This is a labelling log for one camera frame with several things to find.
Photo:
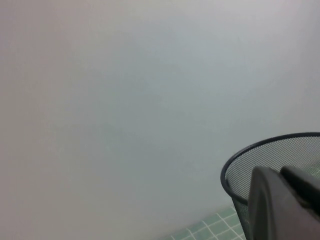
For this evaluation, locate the black mesh wastebasket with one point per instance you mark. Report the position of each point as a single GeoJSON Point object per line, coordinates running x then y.
{"type": "Point", "coordinates": [240, 170]}

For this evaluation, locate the green white checked tablecloth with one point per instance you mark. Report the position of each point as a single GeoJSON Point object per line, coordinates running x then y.
{"type": "Point", "coordinates": [212, 227]}

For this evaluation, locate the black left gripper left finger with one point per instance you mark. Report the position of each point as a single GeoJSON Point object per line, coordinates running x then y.
{"type": "Point", "coordinates": [270, 212]}

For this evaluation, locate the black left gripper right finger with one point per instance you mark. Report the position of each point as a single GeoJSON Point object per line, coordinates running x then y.
{"type": "Point", "coordinates": [305, 187]}

